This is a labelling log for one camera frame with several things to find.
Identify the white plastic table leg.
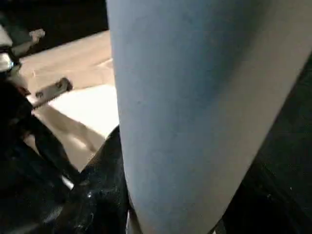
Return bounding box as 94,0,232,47
106,0,312,234

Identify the white plastic table top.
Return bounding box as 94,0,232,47
17,30,120,172

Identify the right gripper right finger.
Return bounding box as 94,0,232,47
212,146,312,234

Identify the black plastic mat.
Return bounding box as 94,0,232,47
0,0,312,234

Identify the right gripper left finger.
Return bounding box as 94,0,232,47
49,124,133,234

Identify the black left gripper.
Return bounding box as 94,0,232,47
0,46,82,195

